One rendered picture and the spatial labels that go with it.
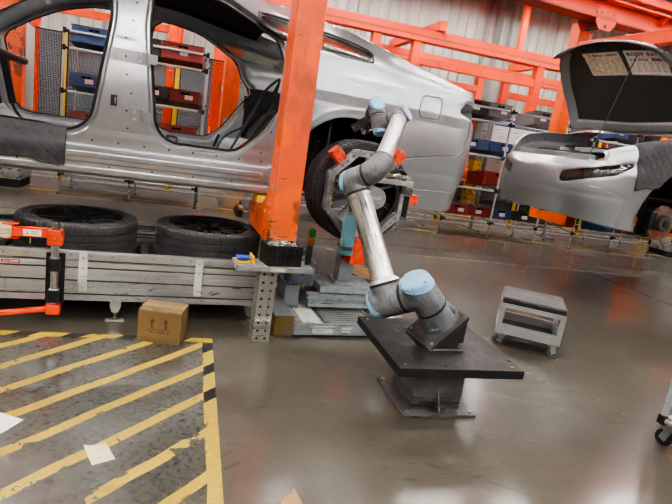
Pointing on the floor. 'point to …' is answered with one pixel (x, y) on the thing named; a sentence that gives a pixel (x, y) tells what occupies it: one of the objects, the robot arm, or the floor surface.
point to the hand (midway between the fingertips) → (362, 132)
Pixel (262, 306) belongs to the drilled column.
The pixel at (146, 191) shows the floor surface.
